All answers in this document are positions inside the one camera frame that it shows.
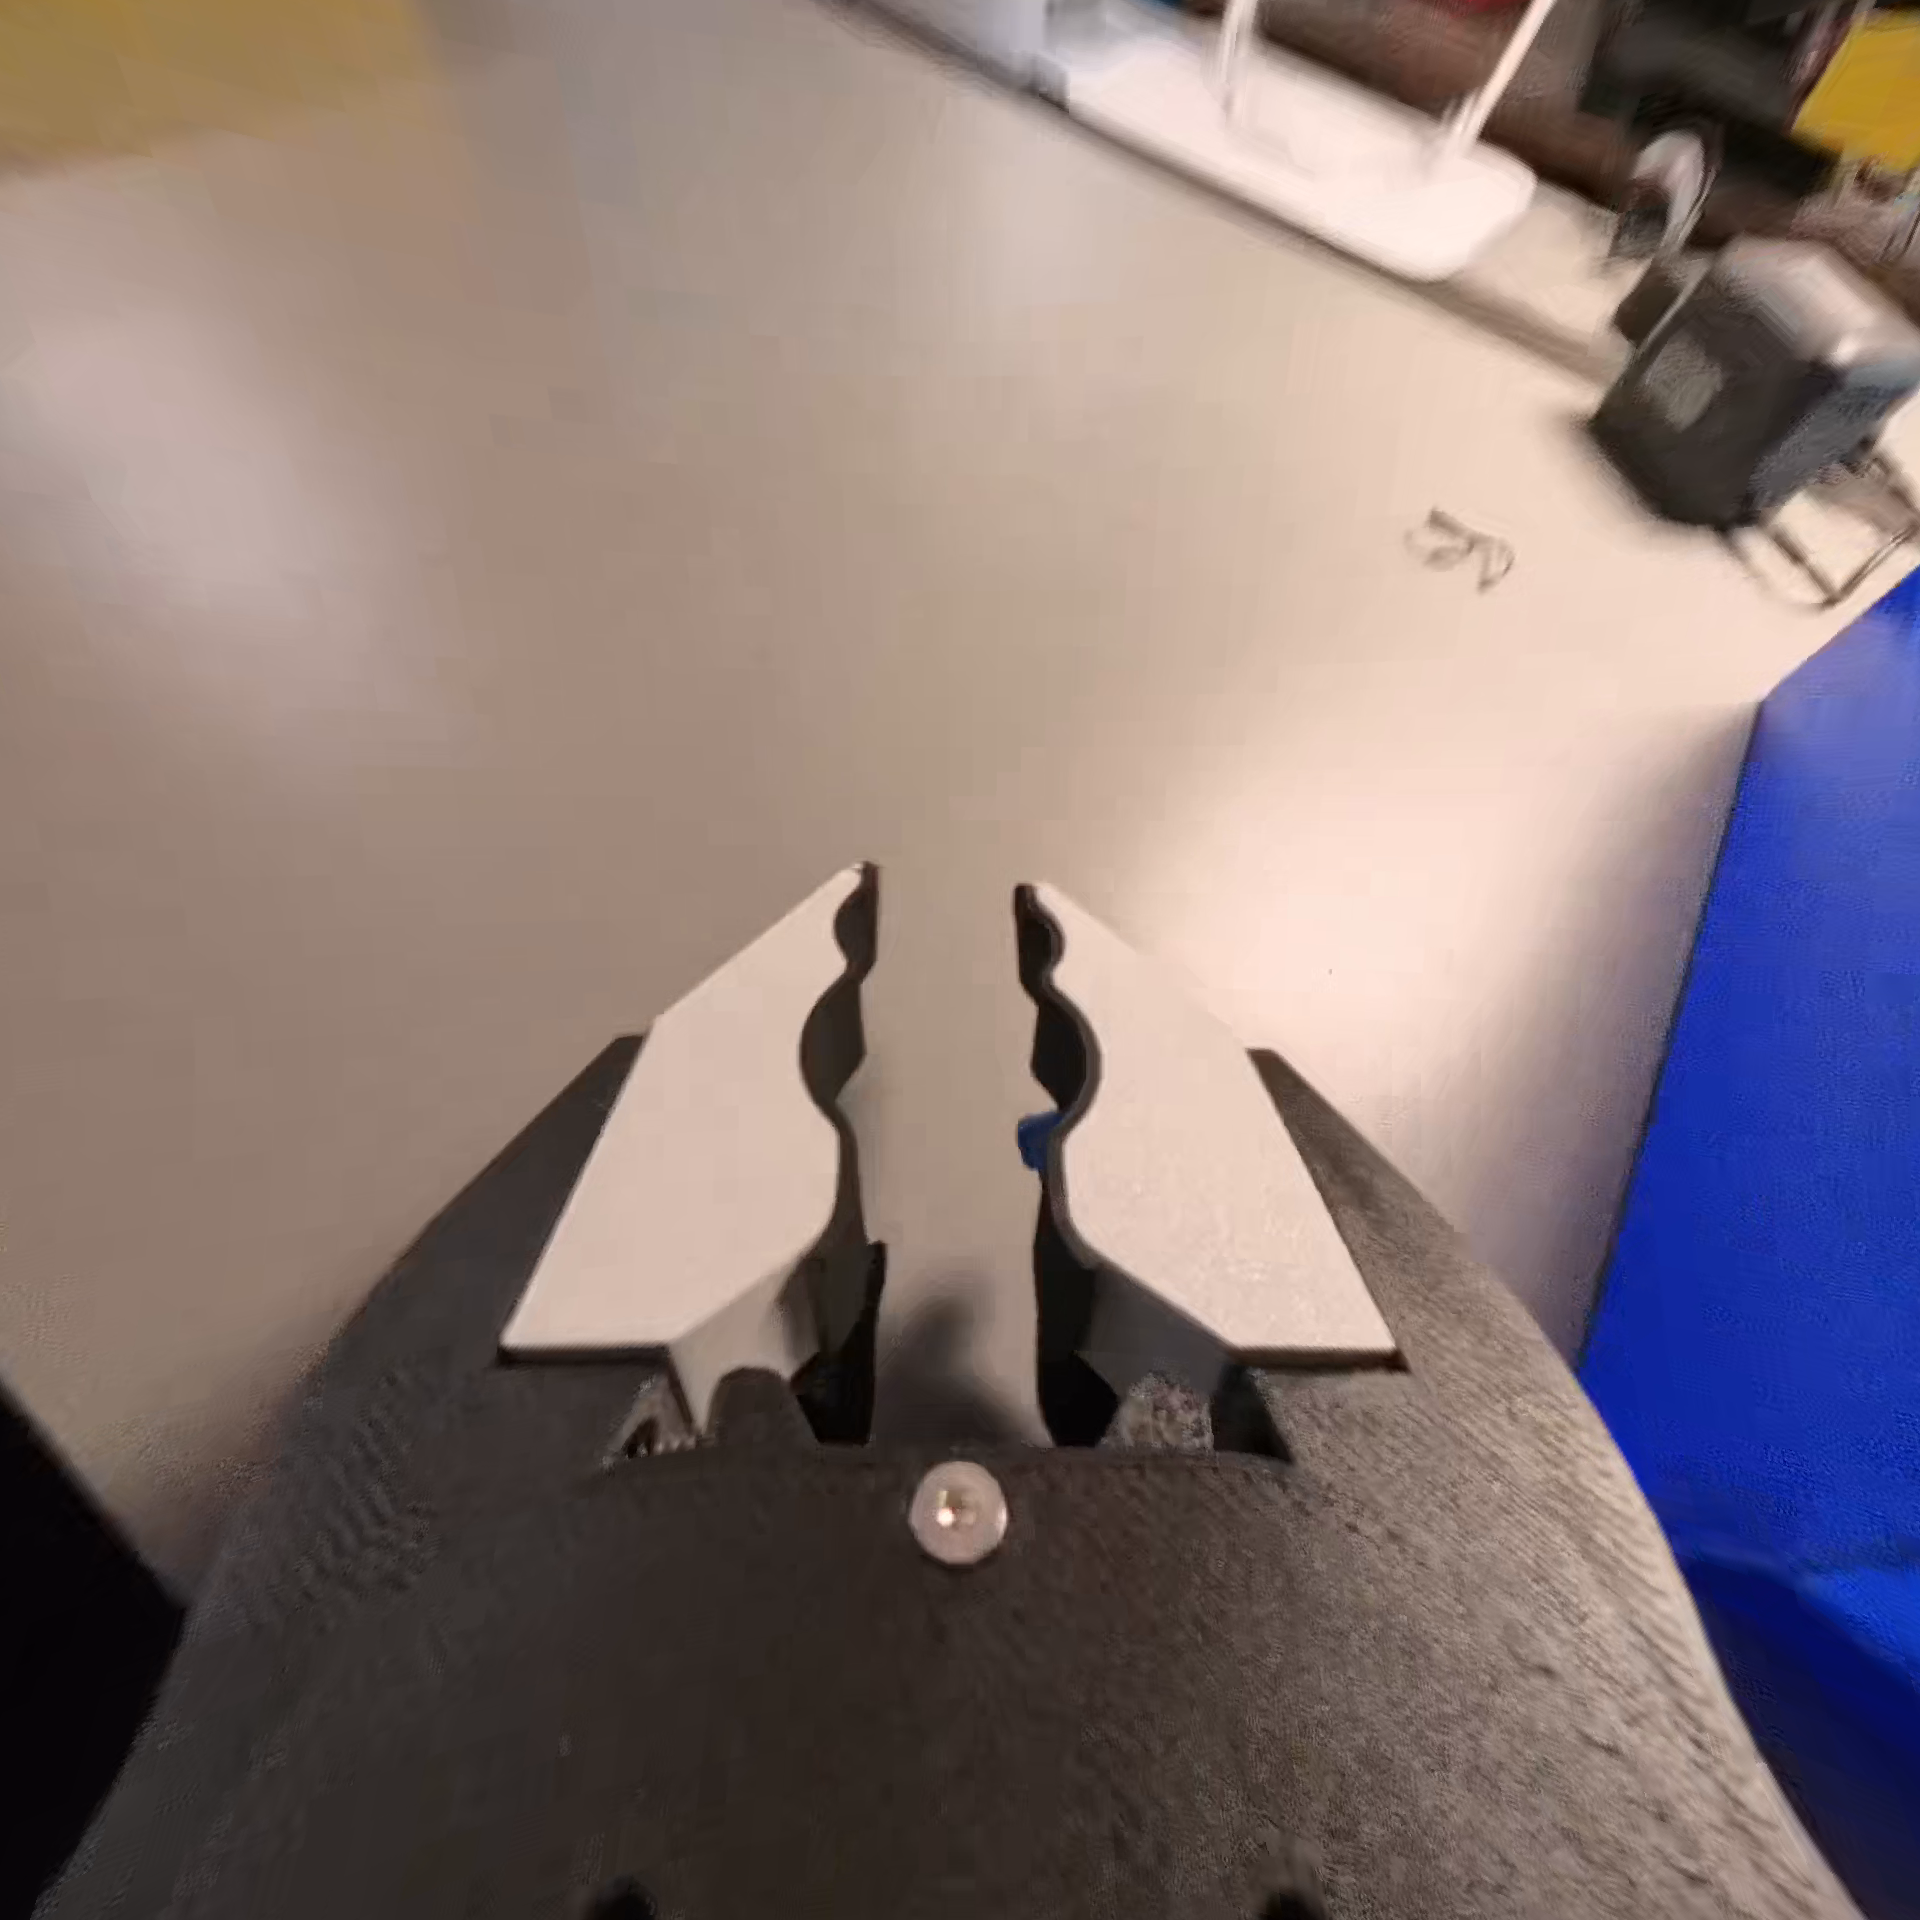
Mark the blue plastic bin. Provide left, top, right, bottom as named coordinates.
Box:
left=1575, top=573, right=1920, bottom=1920

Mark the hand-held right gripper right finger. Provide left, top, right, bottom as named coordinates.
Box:
left=1013, top=885, right=1406, bottom=1443

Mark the black wire twist tie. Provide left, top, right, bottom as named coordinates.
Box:
left=1408, top=508, right=1515, bottom=590

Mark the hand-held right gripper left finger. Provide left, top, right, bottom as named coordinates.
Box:
left=500, top=863, right=888, bottom=1437

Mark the black flat box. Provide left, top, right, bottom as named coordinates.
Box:
left=1610, top=256, right=1712, bottom=353

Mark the grey power station with display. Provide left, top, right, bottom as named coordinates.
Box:
left=1588, top=237, right=1920, bottom=610

